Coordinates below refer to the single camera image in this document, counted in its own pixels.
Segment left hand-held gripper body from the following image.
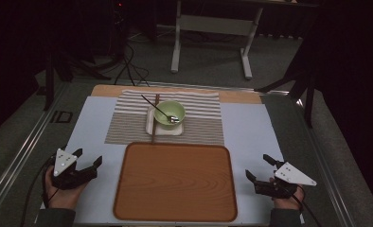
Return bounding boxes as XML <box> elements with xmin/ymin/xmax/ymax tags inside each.
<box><xmin>50</xmin><ymin>148</ymin><xmax>98</xmax><ymax>191</ymax></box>

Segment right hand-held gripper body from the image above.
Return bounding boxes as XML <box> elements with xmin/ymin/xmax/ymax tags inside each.
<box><xmin>254</xmin><ymin>160</ymin><xmax>317</xmax><ymax>200</ymax></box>

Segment white square plate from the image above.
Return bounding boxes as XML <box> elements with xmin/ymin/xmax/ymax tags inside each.
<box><xmin>145</xmin><ymin>105</ymin><xmax>186</xmax><ymax>136</ymax></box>

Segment brown wooden tray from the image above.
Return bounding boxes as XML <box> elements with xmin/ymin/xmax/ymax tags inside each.
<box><xmin>113</xmin><ymin>141</ymin><xmax>239</xmax><ymax>223</ymax></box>

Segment metal spoon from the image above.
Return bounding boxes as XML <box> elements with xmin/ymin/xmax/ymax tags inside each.
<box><xmin>140</xmin><ymin>94</ymin><xmax>180</xmax><ymax>125</ymax></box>

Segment light green bowl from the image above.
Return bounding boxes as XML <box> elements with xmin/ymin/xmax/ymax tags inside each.
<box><xmin>153</xmin><ymin>99</ymin><xmax>187</xmax><ymax>131</ymax></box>

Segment person's left hand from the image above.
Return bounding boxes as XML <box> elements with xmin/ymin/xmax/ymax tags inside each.
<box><xmin>44</xmin><ymin>166</ymin><xmax>88</xmax><ymax>211</ymax></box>

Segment person's right hand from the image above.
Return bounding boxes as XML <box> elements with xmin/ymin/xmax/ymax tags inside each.
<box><xmin>271</xmin><ymin>185</ymin><xmax>306</xmax><ymax>211</ymax></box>

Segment pale blue table mat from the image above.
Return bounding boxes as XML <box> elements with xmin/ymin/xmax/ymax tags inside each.
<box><xmin>34</xmin><ymin>95</ymin><xmax>306</xmax><ymax>225</ymax></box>

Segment black metal stand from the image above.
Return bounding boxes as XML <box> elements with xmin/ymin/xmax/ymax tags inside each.
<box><xmin>254</xmin><ymin>41</ymin><xmax>318</xmax><ymax>129</ymax></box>
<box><xmin>42</xmin><ymin>46</ymin><xmax>113</xmax><ymax>112</ymax></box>

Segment grey striped placemat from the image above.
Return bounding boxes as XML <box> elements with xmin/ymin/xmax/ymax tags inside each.
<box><xmin>104</xmin><ymin>89</ymin><xmax>225</xmax><ymax>147</ymax></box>

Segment black equipment with red light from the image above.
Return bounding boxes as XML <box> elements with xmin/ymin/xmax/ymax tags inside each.
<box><xmin>110</xmin><ymin>0</ymin><xmax>129</xmax><ymax>61</ymax></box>

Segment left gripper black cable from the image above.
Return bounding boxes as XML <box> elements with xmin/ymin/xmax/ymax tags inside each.
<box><xmin>19</xmin><ymin>155</ymin><xmax>58</xmax><ymax>227</ymax></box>

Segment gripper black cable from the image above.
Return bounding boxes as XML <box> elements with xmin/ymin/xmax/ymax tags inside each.
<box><xmin>282</xmin><ymin>183</ymin><xmax>323</xmax><ymax>227</ymax></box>
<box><xmin>19</xmin><ymin>155</ymin><xmax>58</xmax><ymax>227</ymax></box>

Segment aluminium rail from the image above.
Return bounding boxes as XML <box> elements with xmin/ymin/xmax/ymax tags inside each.
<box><xmin>296</xmin><ymin>97</ymin><xmax>356</xmax><ymax>227</ymax></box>
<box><xmin>0</xmin><ymin>81</ymin><xmax>69</xmax><ymax>218</ymax></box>

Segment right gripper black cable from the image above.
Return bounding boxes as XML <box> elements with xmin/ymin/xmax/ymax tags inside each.
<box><xmin>282</xmin><ymin>183</ymin><xmax>323</xmax><ymax>227</ymax></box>

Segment black rectangular floor bracket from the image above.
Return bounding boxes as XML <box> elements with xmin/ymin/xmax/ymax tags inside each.
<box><xmin>49</xmin><ymin>110</ymin><xmax>74</xmax><ymax>125</ymax></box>

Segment black floor cables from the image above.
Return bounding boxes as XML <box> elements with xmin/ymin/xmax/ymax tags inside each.
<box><xmin>113</xmin><ymin>41</ymin><xmax>151</xmax><ymax>88</ymax></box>

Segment white desk frame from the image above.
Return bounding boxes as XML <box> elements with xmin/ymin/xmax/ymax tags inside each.
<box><xmin>169</xmin><ymin>0</ymin><xmax>321</xmax><ymax>80</ymax></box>

